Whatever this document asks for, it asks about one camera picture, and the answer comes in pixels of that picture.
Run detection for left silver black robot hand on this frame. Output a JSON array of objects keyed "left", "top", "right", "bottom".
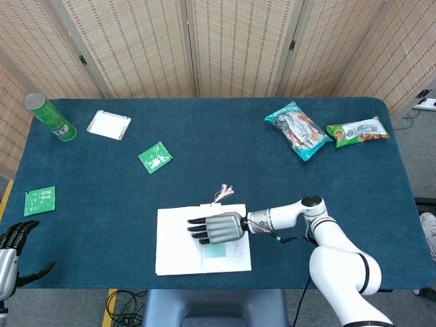
[{"left": 0, "top": 219, "right": 56, "bottom": 301}]

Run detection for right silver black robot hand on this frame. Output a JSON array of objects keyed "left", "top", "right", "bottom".
[{"left": 187, "top": 212, "right": 247, "bottom": 246}]

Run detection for cream teal tasselled bookmark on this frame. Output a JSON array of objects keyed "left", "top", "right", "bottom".
[{"left": 200, "top": 183, "right": 236, "bottom": 260}]

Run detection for white lined notebook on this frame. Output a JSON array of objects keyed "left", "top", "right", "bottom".
[{"left": 155, "top": 203, "right": 253, "bottom": 277}]

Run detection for flat green sachet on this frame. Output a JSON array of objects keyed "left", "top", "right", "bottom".
[{"left": 23, "top": 185, "right": 57, "bottom": 217}]

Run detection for dark blue robot torso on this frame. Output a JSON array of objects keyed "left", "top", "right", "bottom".
[{"left": 141, "top": 288, "right": 289, "bottom": 327}]

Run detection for dark blue table cloth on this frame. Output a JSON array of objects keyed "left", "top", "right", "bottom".
[{"left": 0, "top": 97, "right": 431, "bottom": 290}]

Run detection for torn green sachet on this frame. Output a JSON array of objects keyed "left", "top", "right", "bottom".
[{"left": 137, "top": 140, "right": 174, "bottom": 175}]

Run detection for teal silver snack bag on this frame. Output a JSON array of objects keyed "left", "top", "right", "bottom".
[{"left": 264, "top": 101, "right": 334, "bottom": 162}]

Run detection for white rectangular tray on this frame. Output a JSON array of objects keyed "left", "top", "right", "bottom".
[{"left": 86, "top": 109, "right": 132, "bottom": 141}]

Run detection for green cylindrical chip can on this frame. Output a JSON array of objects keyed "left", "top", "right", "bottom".
[{"left": 24, "top": 93, "right": 78, "bottom": 142}]

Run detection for green snack bag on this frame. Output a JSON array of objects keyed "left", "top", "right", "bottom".
[{"left": 326, "top": 115, "right": 391, "bottom": 149}]

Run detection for woven bamboo folding screen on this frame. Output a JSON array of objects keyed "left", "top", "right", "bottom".
[{"left": 0, "top": 0, "right": 436, "bottom": 178}]

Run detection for white shoe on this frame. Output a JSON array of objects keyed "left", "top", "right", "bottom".
[{"left": 419, "top": 212, "right": 436, "bottom": 262}]

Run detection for white power strip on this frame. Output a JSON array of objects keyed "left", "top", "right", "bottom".
[{"left": 412, "top": 97, "right": 436, "bottom": 110}]

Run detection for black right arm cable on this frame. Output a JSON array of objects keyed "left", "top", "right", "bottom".
[{"left": 270, "top": 227, "right": 316, "bottom": 245}]

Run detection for black floor cables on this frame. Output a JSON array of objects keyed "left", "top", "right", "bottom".
[{"left": 105, "top": 289, "right": 148, "bottom": 325}]

